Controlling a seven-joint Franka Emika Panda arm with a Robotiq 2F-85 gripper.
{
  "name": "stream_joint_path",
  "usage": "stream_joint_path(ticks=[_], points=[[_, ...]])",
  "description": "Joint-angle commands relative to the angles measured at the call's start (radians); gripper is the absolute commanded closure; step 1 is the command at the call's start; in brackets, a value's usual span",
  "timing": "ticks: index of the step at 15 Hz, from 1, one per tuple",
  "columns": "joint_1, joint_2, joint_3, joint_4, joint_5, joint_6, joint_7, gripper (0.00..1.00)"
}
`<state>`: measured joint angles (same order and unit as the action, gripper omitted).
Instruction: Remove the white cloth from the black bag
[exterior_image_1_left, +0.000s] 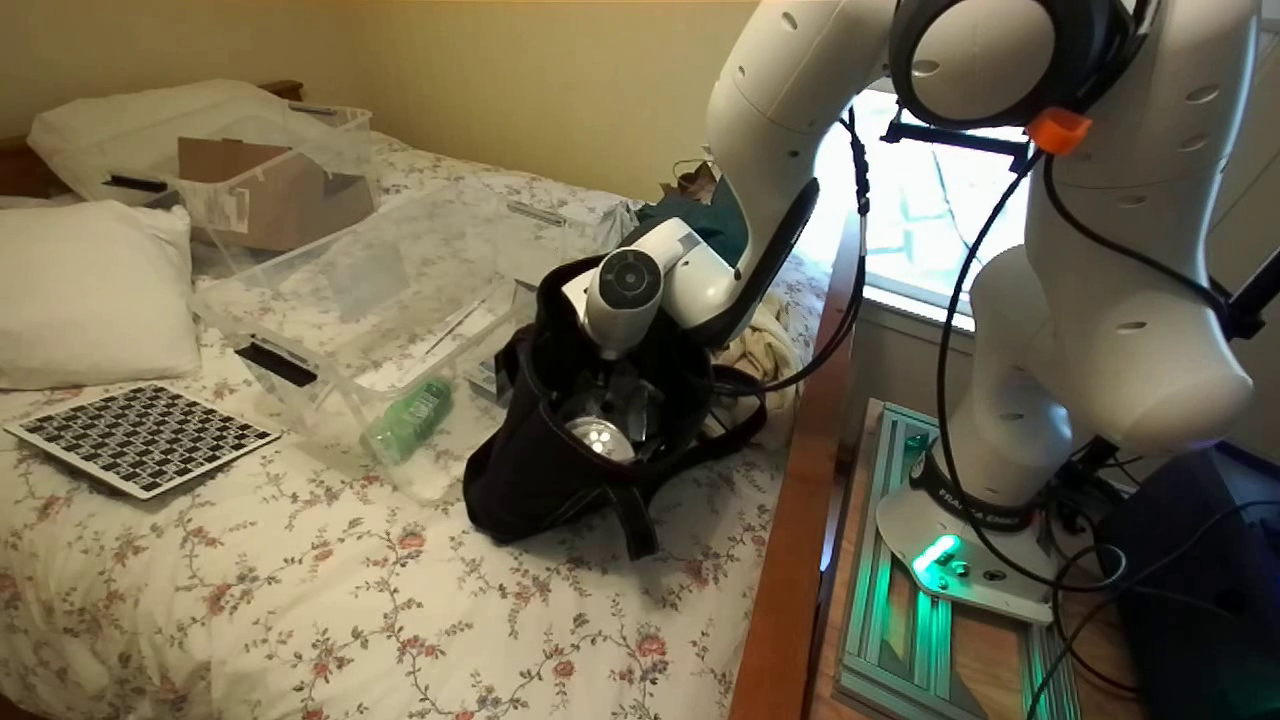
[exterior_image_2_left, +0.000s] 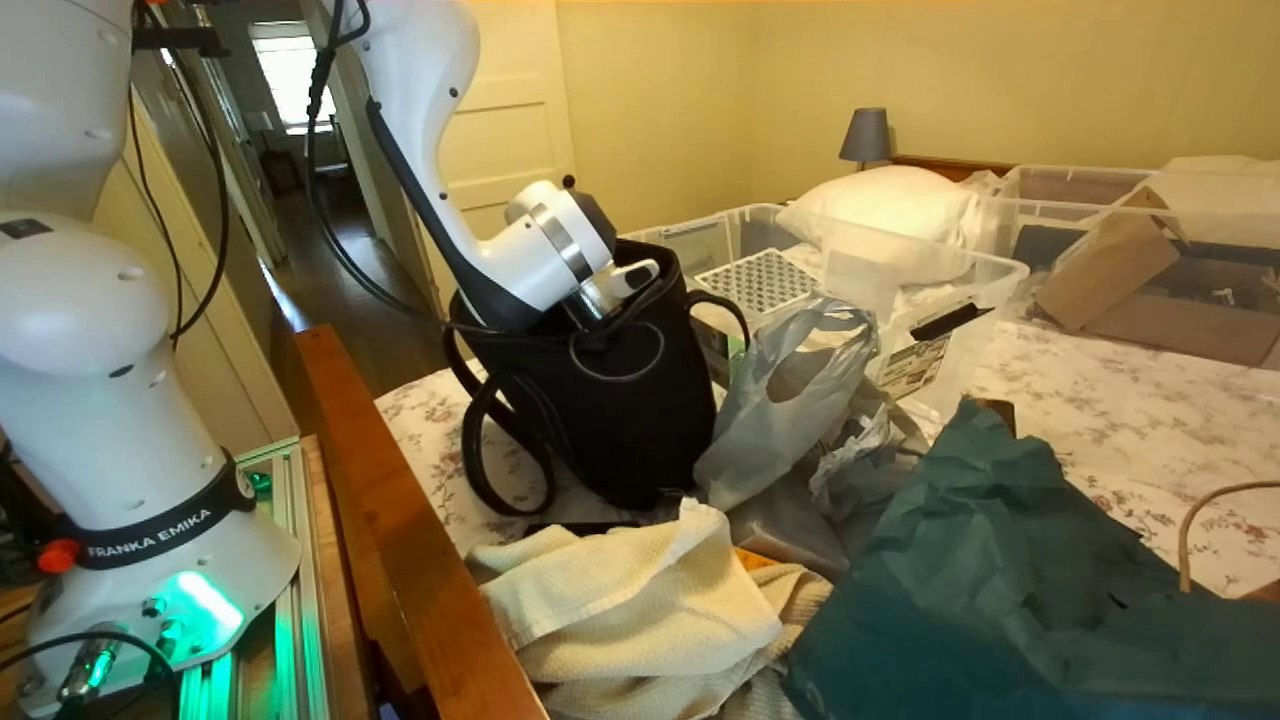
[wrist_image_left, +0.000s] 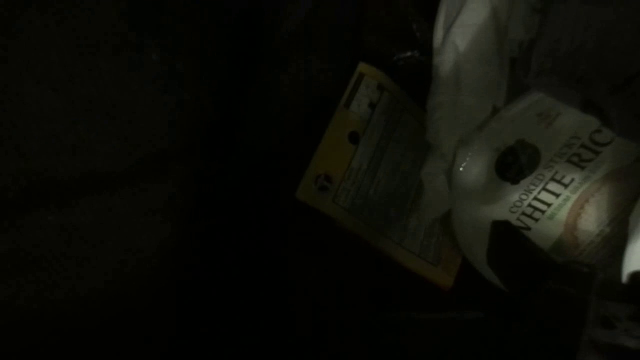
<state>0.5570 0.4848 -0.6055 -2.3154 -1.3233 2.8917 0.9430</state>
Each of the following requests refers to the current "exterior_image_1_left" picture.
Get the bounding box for window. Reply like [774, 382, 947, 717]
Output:
[795, 76, 1045, 316]

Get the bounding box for large clear plastic bin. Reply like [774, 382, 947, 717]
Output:
[191, 178, 633, 471]

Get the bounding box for white pillow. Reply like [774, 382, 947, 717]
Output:
[0, 196, 205, 392]

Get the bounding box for floral bedspread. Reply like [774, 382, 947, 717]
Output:
[0, 125, 836, 720]

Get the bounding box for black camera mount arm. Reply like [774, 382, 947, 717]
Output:
[877, 111, 1045, 172]

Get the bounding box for dark blue bag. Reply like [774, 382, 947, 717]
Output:
[1098, 434, 1280, 720]

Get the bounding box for crumpled clear plastic bag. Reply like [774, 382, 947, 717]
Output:
[584, 196, 655, 266]

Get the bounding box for black white checkerboard board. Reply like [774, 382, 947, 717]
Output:
[4, 382, 290, 505]

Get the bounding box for black floor cables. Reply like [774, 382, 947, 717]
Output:
[1032, 453, 1163, 720]

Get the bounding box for black fabric bag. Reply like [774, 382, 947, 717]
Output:
[459, 254, 777, 563]

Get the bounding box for clear bin with cardboard box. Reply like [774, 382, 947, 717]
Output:
[23, 76, 387, 279]

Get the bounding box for brown cardboard box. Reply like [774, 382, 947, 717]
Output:
[178, 135, 379, 257]

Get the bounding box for green bottle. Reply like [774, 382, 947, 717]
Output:
[361, 378, 459, 467]

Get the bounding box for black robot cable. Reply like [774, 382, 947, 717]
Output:
[711, 103, 877, 397]

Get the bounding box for teal cloth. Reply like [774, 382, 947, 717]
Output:
[636, 165, 755, 272]

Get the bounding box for silver metal can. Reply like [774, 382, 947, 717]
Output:
[561, 408, 645, 471]

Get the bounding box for wooden headboard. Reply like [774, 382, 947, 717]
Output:
[0, 135, 68, 203]

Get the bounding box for beige crumpled cloth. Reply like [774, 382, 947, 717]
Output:
[711, 298, 803, 392]

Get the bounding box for wooden bed frame rail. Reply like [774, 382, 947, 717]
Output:
[729, 226, 867, 720]

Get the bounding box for teal wooden platform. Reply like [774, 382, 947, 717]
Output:
[836, 397, 1089, 720]

